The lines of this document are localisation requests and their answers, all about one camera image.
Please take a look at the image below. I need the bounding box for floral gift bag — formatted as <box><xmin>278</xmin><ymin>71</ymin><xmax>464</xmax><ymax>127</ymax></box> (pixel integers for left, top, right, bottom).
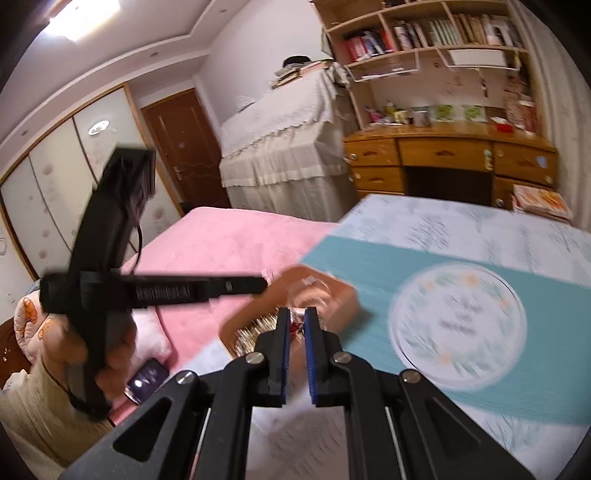
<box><xmin>505</xmin><ymin>92</ymin><xmax>539</xmax><ymax>137</ymax></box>

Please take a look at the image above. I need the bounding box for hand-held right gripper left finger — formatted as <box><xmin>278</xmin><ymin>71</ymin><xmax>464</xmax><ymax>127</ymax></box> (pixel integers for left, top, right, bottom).
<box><xmin>58</xmin><ymin>307</ymin><xmax>293</xmax><ymax>480</ymax></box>

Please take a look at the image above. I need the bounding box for black cable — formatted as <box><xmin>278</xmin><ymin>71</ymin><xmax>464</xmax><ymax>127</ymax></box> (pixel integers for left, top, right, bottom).
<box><xmin>117</xmin><ymin>217</ymin><xmax>145</xmax><ymax>273</ymax></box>

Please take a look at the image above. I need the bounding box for grey book pile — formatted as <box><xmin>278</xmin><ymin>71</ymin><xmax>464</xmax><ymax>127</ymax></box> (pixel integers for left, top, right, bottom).
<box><xmin>272</xmin><ymin>65</ymin><xmax>333</xmax><ymax>88</ymax></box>

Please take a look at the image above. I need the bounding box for brown wooden door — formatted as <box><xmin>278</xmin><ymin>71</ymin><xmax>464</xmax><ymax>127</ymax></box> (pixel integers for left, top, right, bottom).
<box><xmin>141</xmin><ymin>89</ymin><xmax>232</xmax><ymax>213</ymax></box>

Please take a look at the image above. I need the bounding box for gold hair comb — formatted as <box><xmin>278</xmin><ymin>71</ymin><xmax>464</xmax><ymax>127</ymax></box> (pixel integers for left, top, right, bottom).
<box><xmin>233</xmin><ymin>316</ymin><xmax>280</xmax><ymax>358</ymax></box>

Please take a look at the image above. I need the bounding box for orange cartoon pillow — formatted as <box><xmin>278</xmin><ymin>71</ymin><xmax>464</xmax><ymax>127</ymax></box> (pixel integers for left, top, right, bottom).
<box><xmin>14</xmin><ymin>295</ymin><xmax>54</xmax><ymax>365</ymax></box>

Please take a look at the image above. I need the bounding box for person's left forearm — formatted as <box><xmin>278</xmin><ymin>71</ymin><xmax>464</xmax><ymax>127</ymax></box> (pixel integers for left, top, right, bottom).
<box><xmin>0</xmin><ymin>360</ymin><xmax>116</xmax><ymax>472</ymax></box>

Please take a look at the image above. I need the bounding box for pink blanket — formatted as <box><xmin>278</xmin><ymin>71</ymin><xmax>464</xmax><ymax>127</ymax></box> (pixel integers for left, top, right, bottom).
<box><xmin>111</xmin><ymin>206</ymin><xmax>340</xmax><ymax>425</ymax></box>

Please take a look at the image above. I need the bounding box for row of greeting cards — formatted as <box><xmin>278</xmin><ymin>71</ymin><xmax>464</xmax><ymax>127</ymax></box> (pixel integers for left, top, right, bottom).
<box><xmin>427</xmin><ymin>105</ymin><xmax>488</xmax><ymax>123</ymax></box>

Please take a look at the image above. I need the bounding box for person's left hand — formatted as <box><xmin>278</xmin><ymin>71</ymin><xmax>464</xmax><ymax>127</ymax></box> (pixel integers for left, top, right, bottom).
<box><xmin>60</xmin><ymin>316</ymin><xmax>138</xmax><ymax>402</ymax></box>

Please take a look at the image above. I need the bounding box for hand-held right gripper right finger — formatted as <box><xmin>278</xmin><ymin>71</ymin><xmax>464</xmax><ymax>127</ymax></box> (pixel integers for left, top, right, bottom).
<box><xmin>303</xmin><ymin>306</ymin><xmax>539</xmax><ymax>480</ymax></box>

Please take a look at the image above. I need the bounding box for teal and white printed cloth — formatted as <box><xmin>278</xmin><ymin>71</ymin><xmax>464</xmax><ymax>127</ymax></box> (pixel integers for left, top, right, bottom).
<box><xmin>178</xmin><ymin>194</ymin><xmax>591</xmax><ymax>480</ymax></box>

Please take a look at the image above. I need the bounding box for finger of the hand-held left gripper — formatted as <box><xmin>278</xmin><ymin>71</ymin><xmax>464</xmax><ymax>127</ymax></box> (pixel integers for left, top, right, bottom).
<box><xmin>208</xmin><ymin>274</ymin><xmax>269</xmax><ymax>301</ymax></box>

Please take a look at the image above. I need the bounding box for wooden bookshelf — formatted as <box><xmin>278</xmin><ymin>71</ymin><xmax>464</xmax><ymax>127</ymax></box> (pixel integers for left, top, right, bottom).
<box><xmin>314</xmin><ymin>0</ymin><xmax>532</xmax><ymax>134</ymax></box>

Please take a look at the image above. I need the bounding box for orange cover book stack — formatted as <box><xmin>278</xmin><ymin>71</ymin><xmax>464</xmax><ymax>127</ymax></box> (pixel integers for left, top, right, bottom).
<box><xmin>512</xmin><ymin>185</ymin><xmax>573</xmax><ymax>224</ymax></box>

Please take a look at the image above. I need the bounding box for lace covered furniture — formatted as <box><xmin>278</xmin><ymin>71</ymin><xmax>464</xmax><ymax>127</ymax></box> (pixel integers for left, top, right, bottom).
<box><xmin>218</xmin><ymin>62</ymin><xmax>349</xmax><ymax>222</ymax></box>

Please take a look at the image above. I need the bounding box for beige curtain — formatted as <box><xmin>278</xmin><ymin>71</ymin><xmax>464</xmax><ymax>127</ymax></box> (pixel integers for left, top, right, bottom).
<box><xmin>517</xmin><ymin>0</ymin><xmax>578</xmax><ymax>217</ymax></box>

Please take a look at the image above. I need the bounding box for pink strap wristwatch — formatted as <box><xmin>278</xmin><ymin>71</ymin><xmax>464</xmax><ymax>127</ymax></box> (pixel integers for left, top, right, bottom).
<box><xmin>288</xmin><ymin>274</ymin><xmax>345</xmax><ymax>319</ymax></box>

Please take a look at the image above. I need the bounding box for ceiling lamp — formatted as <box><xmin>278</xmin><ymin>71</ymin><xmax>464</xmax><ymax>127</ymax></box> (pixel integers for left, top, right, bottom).
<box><xmin>46</xmin><ymin>0</ymin><xmax>123</xmax><ymax>42</ymax></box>

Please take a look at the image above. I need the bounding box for pink jewelry box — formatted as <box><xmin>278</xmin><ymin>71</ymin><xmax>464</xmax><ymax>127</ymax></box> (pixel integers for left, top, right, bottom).
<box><xmin>219</xmin><ymin>265</ymin><xmax>362</xmax><ymax>363</ymax></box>

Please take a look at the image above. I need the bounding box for wooden desk with drawers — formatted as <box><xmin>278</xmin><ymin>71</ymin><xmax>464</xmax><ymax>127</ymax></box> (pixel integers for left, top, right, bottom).
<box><xmin>342</xmin><ymin>124</ymin><xmax>559</xmax><ymax>210</ymax></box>

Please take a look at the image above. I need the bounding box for smartphone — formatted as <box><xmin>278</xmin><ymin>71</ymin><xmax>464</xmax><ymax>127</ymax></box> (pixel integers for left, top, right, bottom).
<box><xmin>124</xmin><ymin>357</ymin><xmax>169</xmax><ymax>407</ymax></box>

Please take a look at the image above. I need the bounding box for floral sliding wardrobe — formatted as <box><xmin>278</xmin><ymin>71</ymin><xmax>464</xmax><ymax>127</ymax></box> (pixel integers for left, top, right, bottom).
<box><xmin>0</xmin><ymin>83</ymin><xmax>183</xmax><ymax>282</ymax></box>

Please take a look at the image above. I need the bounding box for row of books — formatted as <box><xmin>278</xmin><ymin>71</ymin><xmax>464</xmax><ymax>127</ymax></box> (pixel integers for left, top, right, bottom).
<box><xmin>344</xmin><ymin>13</ymin><xmax>522</xmax><ymax>63</ymax></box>

